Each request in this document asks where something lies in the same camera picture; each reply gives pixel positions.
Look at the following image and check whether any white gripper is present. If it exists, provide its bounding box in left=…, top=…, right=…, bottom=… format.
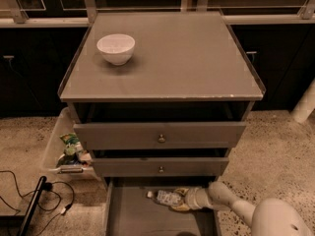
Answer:
left=170, top=187, right=213, bottom=212

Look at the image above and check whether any clear plastic bottle blue label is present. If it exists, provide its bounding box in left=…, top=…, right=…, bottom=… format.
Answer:
left=147, top=190, right=183, bottom=207

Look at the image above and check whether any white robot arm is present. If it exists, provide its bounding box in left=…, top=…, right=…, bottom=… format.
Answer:
left=172, top=181, right=314, bottom=236

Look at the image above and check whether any brass middle drawer knob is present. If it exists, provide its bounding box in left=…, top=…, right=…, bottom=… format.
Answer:
left=158, top=166, right=164, bottom=173

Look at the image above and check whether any brass drawer knob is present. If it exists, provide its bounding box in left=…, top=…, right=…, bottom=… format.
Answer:
left=157, top=134, right=165, bottom=143
left=158, top=166, right=164, bottom=173

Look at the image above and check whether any bottom grey drawer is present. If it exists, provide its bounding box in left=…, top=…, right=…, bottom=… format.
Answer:
left=103, top=177, right=221, bottom=236

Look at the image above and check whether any grey drawer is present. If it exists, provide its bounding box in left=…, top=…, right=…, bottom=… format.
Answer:
left=92, top=157, right=228, bottom=177
left=74, top=122, right=246, bottom=150
left=103, top=177, right=221, bottom=236

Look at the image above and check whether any middle grey drawer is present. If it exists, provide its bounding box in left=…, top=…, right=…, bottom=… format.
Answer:
left=92, top=157, right=228, bottom=177

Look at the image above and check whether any brass top drawer knob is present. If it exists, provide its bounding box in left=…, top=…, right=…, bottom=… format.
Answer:
left=157, top=134, right=165, bottom=143

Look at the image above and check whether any top grey drawer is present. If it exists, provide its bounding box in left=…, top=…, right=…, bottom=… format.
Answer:
left=74, top=122, right=246, bottom=150

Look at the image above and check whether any grey drawer cabinet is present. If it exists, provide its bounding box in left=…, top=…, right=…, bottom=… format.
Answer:
left=57, top=11, right=266, bottom=189

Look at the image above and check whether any clear plastic storage bin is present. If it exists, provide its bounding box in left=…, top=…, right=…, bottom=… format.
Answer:
left=40, top=107, right=98, bottom=182

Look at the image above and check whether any green snack packet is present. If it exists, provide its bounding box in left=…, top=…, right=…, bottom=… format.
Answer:
left=60, top=133, right=79, bottom=145

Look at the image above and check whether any black flat bar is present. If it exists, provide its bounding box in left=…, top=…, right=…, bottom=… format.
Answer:
left=17, top=176, right=47, bottom=236

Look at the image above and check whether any white ceramic bowl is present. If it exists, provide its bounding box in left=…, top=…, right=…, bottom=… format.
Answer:
left=96, top=33, right=136, bottom=66

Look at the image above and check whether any black cable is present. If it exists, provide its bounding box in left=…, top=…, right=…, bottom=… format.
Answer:
left=0, top=170, right=76, bottom=236

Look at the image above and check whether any metal railing frame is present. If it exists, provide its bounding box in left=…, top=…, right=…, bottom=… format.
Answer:
left=0, top=0, right=315, bottom=29

